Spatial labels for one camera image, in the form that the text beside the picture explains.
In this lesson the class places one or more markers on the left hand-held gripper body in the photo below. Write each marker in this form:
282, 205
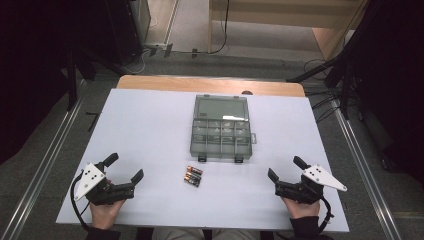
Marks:
100, 191

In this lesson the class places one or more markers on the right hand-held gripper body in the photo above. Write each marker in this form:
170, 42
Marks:
306, 191

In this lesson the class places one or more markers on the black and copper battery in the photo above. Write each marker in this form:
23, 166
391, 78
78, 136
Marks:
194, 170
192, 181
193, 176

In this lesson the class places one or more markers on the grey plastic compartment box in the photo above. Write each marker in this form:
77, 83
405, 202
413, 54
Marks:
220, 133

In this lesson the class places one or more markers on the person's right hand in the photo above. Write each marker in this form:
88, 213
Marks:
302, 210

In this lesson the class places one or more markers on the person's left hand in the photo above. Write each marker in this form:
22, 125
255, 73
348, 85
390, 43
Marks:
104, 215

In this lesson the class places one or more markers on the black metal stand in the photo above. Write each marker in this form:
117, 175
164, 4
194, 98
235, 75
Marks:
71, 80

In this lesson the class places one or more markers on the black tripod stand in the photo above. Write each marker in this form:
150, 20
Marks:
333, 71

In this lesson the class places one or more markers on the black curtain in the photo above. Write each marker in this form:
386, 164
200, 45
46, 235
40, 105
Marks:
393, 83
30, 66

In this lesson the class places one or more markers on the dark cabinet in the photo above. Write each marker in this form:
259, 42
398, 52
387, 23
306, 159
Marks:
128, 26

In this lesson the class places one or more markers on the light wooden furniture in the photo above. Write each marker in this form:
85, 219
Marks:
283, 15

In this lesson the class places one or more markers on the small black floor bracket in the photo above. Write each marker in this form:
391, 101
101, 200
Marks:
93, 118

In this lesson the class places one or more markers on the aluminium floor rail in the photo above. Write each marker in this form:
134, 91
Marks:
366, 173
43, 170

